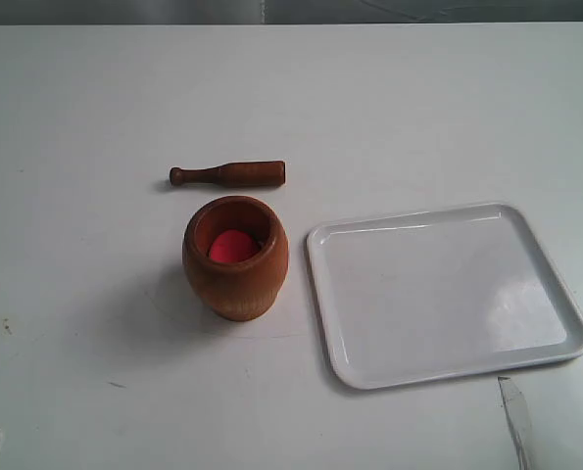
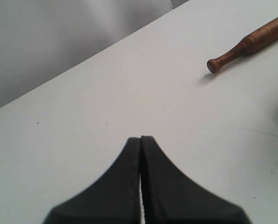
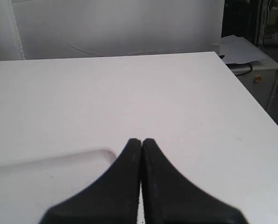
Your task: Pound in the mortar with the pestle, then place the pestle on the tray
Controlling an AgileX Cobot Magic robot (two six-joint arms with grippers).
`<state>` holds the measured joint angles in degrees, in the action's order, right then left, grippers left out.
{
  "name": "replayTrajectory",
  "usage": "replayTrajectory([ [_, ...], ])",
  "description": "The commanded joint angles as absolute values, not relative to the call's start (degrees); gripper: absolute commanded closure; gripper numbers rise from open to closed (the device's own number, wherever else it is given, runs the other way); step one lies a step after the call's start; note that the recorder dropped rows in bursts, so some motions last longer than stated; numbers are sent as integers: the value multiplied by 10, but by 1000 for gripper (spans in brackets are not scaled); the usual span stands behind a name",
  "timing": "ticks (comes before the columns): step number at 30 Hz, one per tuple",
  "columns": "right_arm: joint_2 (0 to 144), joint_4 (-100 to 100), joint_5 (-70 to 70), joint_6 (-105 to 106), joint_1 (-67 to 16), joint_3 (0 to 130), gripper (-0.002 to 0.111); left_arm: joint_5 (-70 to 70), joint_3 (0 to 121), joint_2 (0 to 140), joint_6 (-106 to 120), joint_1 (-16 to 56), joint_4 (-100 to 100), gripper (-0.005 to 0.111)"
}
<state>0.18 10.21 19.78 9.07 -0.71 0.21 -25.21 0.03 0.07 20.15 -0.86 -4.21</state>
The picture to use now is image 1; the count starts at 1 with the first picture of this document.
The brown wooden pestle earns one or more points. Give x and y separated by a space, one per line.
232 175

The wooden mortar cup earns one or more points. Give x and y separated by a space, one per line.
244 290

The red ball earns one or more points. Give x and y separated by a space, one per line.
232 246

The white plastic tray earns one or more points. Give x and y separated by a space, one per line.
418 297

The clear tape strip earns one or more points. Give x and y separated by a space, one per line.
519 423

